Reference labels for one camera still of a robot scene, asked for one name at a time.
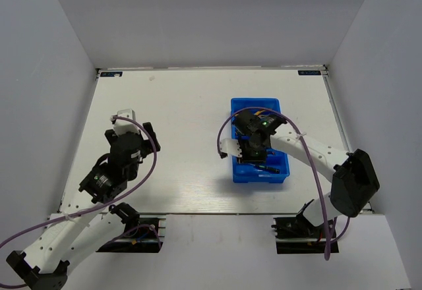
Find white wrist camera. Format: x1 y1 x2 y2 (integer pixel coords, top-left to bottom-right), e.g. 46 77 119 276
218 138 243 159
110 109 139 136

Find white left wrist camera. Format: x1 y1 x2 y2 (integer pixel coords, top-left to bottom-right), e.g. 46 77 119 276
110 109 139 136

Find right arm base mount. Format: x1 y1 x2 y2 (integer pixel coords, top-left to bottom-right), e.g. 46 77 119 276
271 217 326 254

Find blue divided plastic bin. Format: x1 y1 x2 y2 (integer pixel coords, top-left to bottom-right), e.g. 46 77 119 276
231 98 290 183

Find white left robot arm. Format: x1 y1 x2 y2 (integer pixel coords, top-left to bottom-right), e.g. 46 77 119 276
6 116 160 289

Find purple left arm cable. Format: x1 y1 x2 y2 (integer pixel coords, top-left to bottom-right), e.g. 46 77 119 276
0 115 162 287

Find dark logo sticker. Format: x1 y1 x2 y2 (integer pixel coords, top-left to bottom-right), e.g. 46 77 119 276
100 71 123 78
297 70 322 76

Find slim green precision screwdriver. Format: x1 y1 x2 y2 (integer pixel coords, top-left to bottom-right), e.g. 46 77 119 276
250 163 280 174

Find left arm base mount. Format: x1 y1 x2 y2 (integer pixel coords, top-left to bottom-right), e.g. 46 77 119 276
97 216 166 254

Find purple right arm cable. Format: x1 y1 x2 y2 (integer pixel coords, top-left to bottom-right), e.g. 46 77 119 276
216 106 351 261

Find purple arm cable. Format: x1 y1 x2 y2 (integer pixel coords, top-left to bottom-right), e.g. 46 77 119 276
0 115 162 287
216 106 351 261

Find dark logo sticker right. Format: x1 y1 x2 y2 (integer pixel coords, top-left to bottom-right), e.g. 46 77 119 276
297 70 322 76

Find yellow black needle-nose pliers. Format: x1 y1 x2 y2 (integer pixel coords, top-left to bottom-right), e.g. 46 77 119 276
253 109 272 120

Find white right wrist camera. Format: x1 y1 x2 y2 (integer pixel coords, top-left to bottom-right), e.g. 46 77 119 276
218 138 243 159

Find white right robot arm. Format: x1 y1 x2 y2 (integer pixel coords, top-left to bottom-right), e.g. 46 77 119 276
232 108 380 237

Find dark logo sticker left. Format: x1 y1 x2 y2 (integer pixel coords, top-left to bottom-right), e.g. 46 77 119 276
100 71 123 78

